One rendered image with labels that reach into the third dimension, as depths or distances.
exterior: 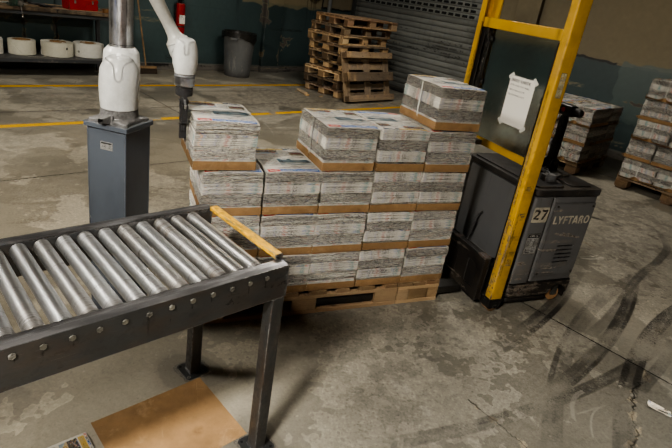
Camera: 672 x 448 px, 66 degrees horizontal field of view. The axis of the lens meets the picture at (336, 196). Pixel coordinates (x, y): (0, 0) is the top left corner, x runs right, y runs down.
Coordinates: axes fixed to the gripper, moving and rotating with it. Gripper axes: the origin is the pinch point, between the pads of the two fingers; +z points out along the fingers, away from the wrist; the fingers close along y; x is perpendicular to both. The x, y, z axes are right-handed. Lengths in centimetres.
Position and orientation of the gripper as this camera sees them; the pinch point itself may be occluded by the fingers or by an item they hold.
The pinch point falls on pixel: (182, 130)
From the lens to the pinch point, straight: 252.0
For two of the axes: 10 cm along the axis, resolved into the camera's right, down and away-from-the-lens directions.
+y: -3.7, -3.9, 8.4
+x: -9.2, 0.1, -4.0
